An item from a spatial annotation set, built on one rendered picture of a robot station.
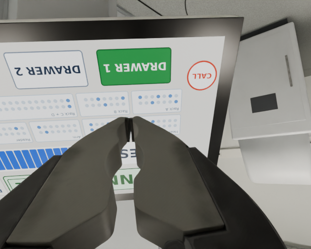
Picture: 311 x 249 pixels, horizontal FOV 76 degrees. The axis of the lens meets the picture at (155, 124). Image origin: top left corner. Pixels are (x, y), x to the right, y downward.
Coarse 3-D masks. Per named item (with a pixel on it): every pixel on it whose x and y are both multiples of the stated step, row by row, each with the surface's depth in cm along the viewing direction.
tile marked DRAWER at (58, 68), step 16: (16, 64) 25; (32, 64) 25; (48, 64) 25; (64, 64) 25; (80, 64) 25; (16, 80) 26; (32, 80) 26; (48, 80) 26; (64, 80) 26; (80, 80) 26
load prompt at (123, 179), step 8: (128, 168) 34; (136, 168) 35; (8, 176) 33; (16, 176) 34; (24, 176) 34; (120, 176) 35; (128, 176) 35; (8, 184) 34; (16, 184) 34; (120, 184) 36; (128, 184) 36
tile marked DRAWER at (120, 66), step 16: (112, 48) 24; (128, 48) 25; (144, 48) 25; (160, 48) 25; (112, 64) 25; (128, 64) 26; (144, 64) 26; (160, 64) 26; (112, 80) 26; (128, 80) 27; (144, 80) 27; (160, 80) 27
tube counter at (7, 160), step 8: (0, 152) 31; (8, 152) 31; (16, 152) 31; (24, 152) 31; (32, 152) 31; (40, 152) 31; (48, 152) 32; (56, 152) 32; (0, 160) 32; (8, 160) 32; (16, 160) 32; (24, 160) 32; (32, 160) 32; (40, 160) 32; (0, 168) 32; (8, 168) 33; (16, 168) 33; (24, 168) 33; (32, 168) 33
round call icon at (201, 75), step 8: (192, 64) 26; (200, 64) 26; (208, 64) 26; (216, 64) 26; (192, 72) 27; (200, 72) 27; (208, 72) 27; (216, 72) 27; (192, 80) 27; (200, 80) 27; (208, 80) 27; (216, 80) 27; (192, 88) 28; (200, 88) 28; (208, 88) 28
